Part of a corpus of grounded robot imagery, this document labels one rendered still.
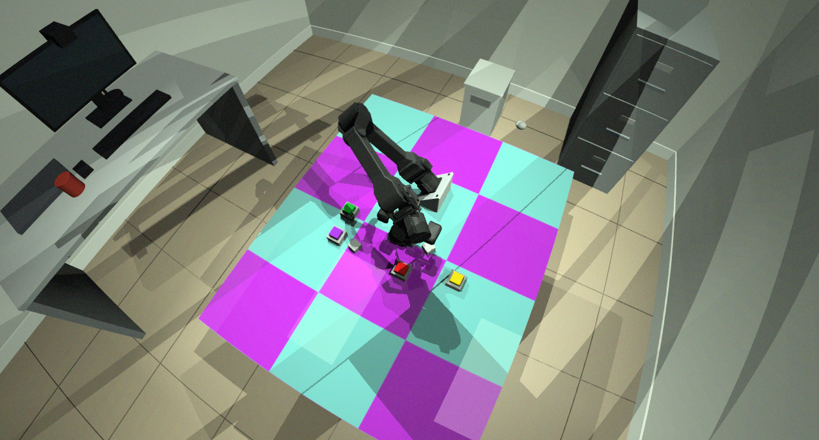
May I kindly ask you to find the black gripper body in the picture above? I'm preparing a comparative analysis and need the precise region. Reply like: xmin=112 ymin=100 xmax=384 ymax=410
xmin=377 ymin=209 xmax=442 ymax=245

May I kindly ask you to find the yellow button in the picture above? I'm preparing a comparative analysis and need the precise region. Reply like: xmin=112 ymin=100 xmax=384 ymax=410
xmin=445 ymin=269 xmax=466 ymax=292

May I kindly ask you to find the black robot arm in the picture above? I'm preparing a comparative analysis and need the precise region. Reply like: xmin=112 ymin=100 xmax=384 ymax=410
xmin=338 ymin=102 xmax=442 ymax=247

